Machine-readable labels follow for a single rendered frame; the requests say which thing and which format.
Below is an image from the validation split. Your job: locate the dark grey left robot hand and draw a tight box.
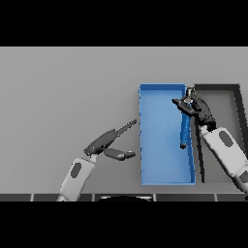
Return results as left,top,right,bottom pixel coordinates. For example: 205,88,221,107
82,118,138,161

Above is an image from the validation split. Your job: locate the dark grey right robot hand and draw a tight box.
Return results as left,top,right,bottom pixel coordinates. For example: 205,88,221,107
171,93,217,132

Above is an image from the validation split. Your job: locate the dark grey bin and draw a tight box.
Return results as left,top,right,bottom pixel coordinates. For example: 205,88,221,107
190,83,248,184

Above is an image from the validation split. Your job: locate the blue bin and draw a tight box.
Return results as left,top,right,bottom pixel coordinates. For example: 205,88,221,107
139,83,197,186

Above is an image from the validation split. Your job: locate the dark strip with pale lines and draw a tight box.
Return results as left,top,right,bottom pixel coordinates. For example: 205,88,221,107
0,193,248,202

